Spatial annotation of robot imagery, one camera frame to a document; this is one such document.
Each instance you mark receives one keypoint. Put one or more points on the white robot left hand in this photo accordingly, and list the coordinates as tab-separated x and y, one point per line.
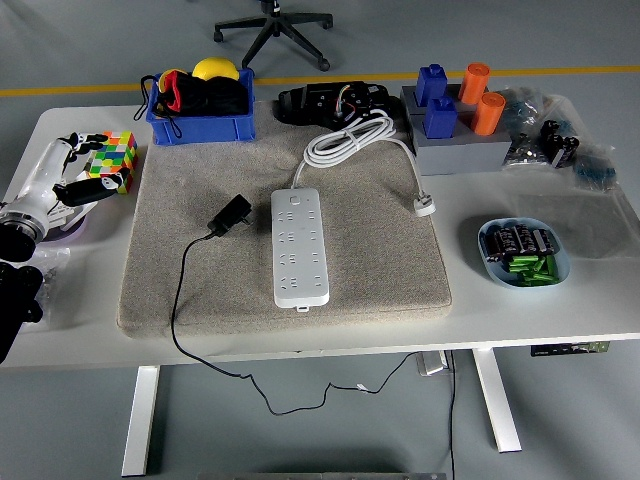
40	170

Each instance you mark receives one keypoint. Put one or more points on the black plug adapter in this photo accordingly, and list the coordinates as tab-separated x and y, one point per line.
230	215

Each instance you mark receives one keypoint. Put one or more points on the white power strip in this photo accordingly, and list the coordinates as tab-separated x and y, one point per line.
300	265

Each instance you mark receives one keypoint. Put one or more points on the purple plate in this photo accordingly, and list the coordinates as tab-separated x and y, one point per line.
75	235

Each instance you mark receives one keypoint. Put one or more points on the colourful puzzle cube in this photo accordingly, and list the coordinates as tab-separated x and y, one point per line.
115	155

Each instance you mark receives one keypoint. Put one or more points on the clear bag of small parts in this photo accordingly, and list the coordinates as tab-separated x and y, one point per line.
52	280

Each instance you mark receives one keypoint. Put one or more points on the blue plastic bin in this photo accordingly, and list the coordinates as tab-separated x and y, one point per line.
200	130

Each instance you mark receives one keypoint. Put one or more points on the black pouch with red lining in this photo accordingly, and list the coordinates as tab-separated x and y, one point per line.
210	97

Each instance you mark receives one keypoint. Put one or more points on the yellow ball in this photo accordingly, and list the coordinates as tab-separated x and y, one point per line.
215	69

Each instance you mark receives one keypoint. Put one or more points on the white table leg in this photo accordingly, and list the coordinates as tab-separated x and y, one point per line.
141	420
497	400

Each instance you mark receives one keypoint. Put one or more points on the black office chair base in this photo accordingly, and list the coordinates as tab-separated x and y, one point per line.
275	25

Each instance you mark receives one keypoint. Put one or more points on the grey-brown mat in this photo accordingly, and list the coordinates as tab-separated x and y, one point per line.
375	270

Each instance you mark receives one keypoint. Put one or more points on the blue square peg block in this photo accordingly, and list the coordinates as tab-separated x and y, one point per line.
430	85
440	120

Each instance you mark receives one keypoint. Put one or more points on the grey block base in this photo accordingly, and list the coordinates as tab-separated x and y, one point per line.
460	155

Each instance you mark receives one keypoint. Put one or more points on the orange cylinder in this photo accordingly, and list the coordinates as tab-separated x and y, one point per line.
487	115
472	85

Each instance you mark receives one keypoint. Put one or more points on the black capacitor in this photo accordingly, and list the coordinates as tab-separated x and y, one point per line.
543	241
491	246
524	239
509	240

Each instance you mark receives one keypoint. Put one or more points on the clear bag of small screws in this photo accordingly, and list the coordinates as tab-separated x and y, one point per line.
522	150

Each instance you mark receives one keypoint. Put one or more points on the clear bag of blue parts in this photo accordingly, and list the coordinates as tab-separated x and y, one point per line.
522	107
595	170

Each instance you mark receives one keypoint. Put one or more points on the green battery cell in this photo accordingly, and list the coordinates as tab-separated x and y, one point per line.
520	264
535	280
546	266

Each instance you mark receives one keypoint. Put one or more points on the clear bag of black capacitors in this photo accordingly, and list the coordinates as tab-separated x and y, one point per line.
560	142

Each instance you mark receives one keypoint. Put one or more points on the light blue tray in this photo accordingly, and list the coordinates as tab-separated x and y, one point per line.
562	262

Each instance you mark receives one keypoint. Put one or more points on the large clear plastic bag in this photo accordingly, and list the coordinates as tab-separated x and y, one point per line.
590	225

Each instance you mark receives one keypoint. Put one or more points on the black table control box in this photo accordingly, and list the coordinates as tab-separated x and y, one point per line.
570	348

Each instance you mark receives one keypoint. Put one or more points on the silver metal bracket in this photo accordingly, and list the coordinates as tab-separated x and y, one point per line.
432	363

